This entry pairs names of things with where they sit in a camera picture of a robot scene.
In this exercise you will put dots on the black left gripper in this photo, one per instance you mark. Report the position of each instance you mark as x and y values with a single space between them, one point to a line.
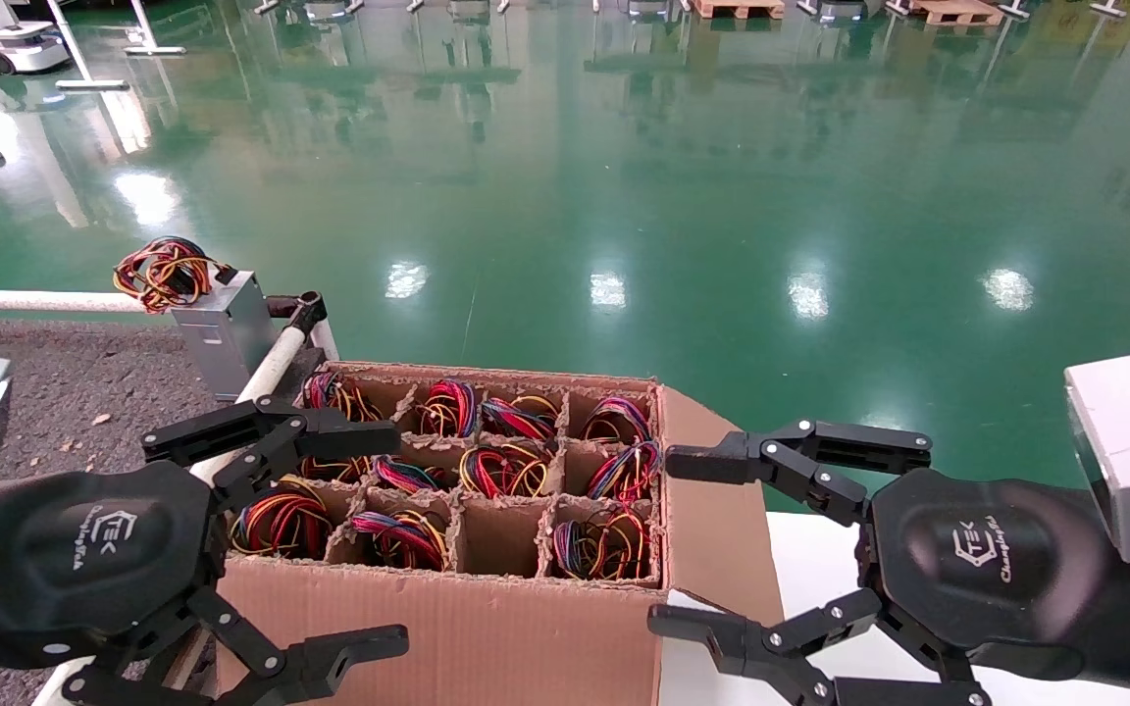
94 559

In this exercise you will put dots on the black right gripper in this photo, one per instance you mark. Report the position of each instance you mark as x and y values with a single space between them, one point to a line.
977 559

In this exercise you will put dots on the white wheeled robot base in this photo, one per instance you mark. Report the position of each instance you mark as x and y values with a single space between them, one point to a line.
21 49

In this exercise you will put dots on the long white table pipe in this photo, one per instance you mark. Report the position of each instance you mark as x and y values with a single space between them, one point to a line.
276 363

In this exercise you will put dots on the cardboard cell divider insert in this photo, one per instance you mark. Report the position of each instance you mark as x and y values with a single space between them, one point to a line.
496 534

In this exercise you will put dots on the short white table pipe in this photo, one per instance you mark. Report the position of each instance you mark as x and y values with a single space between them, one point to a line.
325 341

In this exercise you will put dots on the black pipe joint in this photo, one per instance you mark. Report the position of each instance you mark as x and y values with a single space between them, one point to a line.
308 312

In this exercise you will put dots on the brown cardboard box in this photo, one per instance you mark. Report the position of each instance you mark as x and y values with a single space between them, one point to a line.
526 637

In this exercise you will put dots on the white stand with foot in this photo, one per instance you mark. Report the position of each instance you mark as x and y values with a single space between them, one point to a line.
158 49
94 84

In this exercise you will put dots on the wooden pallet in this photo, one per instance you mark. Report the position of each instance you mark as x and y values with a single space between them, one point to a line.
957 12
737 8

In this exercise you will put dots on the white stand foot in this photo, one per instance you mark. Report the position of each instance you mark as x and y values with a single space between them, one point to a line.
1014 11
1109 9

